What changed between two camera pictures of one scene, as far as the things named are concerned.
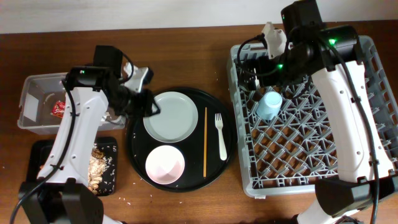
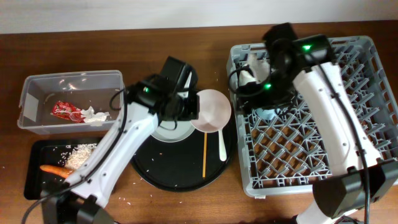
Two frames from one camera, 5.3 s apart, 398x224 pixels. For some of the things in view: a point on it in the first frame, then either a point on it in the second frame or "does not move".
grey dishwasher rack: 286,140 does not move
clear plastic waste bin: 41,104 does not move
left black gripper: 145,107 to 193,112
